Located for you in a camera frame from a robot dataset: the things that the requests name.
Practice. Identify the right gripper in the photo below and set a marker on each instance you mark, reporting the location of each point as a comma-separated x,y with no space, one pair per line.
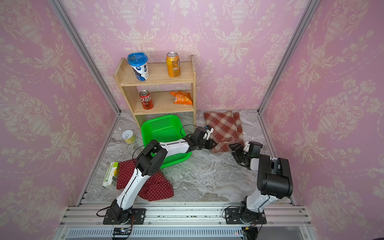
238,149

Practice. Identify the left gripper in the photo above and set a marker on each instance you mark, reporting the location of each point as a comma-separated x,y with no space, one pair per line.
210,145

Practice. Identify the red plaid skirt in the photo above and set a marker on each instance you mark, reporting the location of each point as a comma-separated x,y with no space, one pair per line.
227,129

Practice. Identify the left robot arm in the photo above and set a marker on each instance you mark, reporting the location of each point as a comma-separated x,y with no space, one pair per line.
149,162

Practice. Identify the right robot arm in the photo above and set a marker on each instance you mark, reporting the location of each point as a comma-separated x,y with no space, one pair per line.
274,179

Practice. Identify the green plastic basket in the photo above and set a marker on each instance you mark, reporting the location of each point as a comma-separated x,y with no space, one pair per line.
165,129

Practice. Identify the orange snack bag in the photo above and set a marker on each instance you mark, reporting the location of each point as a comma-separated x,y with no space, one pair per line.
182,98

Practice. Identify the wooden two-tier shelf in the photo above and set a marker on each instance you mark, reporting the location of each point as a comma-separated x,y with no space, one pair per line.
159,85

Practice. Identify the red polka dot skirt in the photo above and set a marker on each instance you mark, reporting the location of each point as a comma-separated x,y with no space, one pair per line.
156,188

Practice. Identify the red cola can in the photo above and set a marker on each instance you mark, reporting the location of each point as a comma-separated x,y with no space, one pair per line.
146,99

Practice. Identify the small yellow tin can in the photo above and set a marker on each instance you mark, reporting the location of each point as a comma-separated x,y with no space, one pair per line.
129,136

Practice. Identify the black connector box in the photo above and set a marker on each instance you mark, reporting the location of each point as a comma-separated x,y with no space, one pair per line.
250,233

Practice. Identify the orange soda can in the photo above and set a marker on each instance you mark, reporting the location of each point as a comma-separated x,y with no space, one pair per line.
173,64

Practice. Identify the green white carton box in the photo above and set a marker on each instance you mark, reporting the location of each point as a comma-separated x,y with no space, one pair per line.
110,180

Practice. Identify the blue lidded cup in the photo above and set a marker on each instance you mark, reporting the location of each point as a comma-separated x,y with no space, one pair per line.
139,64

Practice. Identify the small black circuit board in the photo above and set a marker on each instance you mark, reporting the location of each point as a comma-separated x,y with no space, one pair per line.
121,233

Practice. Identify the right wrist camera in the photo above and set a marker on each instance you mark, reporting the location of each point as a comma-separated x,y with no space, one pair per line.
248,146

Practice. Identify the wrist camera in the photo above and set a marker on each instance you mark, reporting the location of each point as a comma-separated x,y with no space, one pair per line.
248,146
209,130

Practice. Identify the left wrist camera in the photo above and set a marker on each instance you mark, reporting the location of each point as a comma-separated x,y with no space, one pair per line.
209,130

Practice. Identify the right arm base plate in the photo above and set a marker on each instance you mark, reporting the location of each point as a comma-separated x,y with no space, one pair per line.
233,216

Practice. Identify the aluminium front rail frame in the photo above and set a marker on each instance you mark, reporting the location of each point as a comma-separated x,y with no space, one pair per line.
186,221

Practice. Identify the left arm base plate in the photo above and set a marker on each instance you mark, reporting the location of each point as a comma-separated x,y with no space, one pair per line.
138,216

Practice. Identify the right aluminium corner post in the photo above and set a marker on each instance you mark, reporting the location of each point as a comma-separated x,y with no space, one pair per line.
296,37

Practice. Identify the aluminium corner post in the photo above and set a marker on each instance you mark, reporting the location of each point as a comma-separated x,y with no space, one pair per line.
296,37
73,33

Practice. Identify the left aluminium corner post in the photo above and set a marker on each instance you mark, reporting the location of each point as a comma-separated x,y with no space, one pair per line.
73,33

